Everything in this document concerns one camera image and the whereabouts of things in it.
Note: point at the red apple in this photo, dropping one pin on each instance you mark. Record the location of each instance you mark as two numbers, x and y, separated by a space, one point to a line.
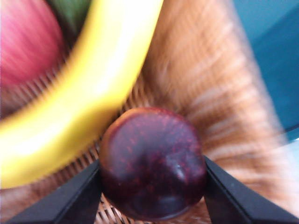
25 42

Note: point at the dark red plum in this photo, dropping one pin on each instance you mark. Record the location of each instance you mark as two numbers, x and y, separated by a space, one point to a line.
151 163

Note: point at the brown wicker basket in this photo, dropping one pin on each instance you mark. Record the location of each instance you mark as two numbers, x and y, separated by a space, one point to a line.
205 74

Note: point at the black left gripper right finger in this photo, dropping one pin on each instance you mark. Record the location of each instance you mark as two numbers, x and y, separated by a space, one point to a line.
233 203

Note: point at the yellow banana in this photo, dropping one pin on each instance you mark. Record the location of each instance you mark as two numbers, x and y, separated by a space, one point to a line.
93 88

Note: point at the green avocado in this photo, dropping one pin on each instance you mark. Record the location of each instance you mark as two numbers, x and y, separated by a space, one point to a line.
72 14

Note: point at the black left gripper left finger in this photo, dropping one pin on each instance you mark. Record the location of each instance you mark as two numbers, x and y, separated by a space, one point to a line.
70 200

